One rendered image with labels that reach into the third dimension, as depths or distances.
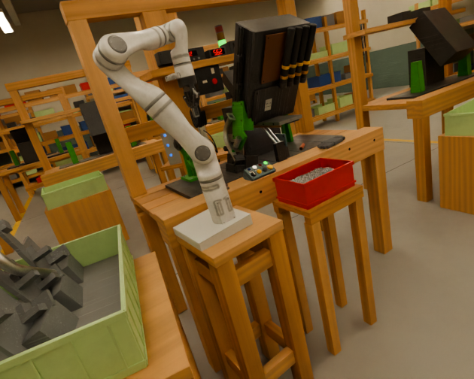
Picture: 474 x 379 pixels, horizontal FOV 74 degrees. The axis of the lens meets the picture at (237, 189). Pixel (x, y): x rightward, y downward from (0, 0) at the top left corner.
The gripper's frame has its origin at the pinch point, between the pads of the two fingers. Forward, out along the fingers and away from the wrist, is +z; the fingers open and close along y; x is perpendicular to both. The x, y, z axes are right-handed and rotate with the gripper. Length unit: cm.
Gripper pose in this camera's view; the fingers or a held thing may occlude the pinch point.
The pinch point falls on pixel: (195, 112)
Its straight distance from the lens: 135.9
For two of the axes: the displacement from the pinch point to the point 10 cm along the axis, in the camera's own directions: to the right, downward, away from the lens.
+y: -5.1, -1.6, 8.5
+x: -8.3, 3.5, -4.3
